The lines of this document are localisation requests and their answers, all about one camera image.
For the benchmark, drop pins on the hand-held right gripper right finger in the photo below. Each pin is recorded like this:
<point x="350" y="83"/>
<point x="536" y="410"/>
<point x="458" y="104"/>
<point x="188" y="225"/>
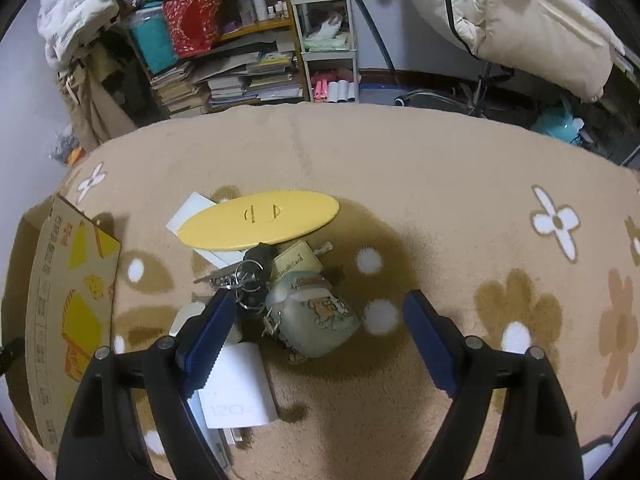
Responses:
<point x="430" y="345"/>

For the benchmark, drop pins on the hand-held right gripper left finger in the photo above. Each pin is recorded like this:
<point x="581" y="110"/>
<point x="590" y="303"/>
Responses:
<point x="210" y="340"/>

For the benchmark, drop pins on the white charger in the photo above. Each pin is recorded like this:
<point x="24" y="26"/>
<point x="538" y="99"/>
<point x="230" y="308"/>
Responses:
<point x="240" y="390"/>

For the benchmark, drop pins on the bunch of keys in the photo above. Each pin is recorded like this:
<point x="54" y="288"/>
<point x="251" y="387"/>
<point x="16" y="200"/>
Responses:
<point x="257" y="260"/>

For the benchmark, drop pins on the green cartoon earphone case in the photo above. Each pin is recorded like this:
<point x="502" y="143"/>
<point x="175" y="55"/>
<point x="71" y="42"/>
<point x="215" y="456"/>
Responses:
<point x="310" y="320"/>

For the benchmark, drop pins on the cardboard box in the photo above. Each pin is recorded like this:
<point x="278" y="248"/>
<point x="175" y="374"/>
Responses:
<point x="55" y="310"/>

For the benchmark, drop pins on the beige card holder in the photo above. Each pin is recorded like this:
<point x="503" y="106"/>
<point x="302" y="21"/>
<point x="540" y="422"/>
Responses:
<point x="295" y="260"/>

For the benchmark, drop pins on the yellow oval lid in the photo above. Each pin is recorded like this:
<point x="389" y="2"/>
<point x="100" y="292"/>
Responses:
<point x="260" y="220"/>

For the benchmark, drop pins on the white card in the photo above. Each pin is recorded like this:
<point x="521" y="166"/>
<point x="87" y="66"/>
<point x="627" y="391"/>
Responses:
<point x="187" y="210"/>

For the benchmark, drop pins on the beige flower printed blanket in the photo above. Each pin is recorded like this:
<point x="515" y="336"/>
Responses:
<point x="400" y="170"/>

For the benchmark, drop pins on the plastic snack bag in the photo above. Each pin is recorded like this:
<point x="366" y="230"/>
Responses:
<point x="65" y="147"/>

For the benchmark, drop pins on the stack of books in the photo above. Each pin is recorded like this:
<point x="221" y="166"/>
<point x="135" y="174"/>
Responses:
<point x="230" y="85"/>

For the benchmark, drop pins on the teal plastic object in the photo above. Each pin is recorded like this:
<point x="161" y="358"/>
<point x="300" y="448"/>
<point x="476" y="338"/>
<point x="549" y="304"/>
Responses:
<point x="557" y="122"/>

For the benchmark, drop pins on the office chair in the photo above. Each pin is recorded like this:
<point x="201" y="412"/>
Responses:
<point x="480" y="91"/>

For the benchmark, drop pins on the beige coat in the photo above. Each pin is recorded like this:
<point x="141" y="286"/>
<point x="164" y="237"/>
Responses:
<point x="95" y="105"/>

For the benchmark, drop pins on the pink containers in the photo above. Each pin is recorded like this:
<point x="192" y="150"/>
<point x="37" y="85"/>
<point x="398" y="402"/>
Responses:
<point x="320" y="89"/>

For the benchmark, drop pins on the teal storage box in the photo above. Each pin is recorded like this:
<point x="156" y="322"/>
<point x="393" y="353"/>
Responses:
<point x="152" y="42"/>

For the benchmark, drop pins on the white trolley cart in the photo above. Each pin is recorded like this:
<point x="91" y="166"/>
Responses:
<point x="322" y="55"/>

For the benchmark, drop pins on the wooden bookshelf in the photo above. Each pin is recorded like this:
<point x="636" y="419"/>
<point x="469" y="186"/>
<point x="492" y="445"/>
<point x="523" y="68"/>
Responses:
<point x="255" y="30"/>

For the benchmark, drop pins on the red bag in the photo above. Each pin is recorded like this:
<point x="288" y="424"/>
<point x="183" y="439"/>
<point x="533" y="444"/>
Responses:
<point x="192" y="25"/>

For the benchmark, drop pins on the pale green packets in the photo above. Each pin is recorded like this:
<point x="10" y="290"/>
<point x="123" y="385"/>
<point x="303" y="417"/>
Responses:
<point x="325" y="41"/>

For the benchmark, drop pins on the cream padded jacket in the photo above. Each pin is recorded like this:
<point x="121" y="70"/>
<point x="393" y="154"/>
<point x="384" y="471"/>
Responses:
<point x="525" y="25"/>

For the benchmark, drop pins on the row of small bottles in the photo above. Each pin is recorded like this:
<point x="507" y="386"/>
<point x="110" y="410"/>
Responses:
<point x="259" y="5"/>

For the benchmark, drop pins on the white puffy jacket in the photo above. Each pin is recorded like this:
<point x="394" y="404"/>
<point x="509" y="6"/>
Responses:
<point x="75" y="10"/>

